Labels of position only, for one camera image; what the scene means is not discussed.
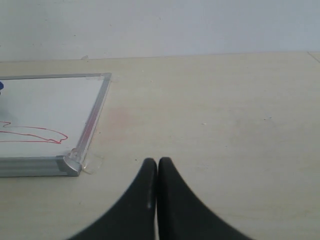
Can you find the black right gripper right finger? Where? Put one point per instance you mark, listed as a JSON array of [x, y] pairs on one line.
[[181, 215]]

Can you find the clear tape back right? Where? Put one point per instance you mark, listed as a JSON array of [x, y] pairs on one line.
[[103, 76]]

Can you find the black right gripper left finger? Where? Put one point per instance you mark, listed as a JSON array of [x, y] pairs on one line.
[[132, 217]]

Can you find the clear tape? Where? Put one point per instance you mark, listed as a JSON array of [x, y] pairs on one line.
[[92, 163], [103, 76]]

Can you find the clear tape front right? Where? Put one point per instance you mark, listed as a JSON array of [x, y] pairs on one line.
[[92, 163]]

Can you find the white board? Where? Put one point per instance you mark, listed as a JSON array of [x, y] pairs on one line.
[[47, 123]]

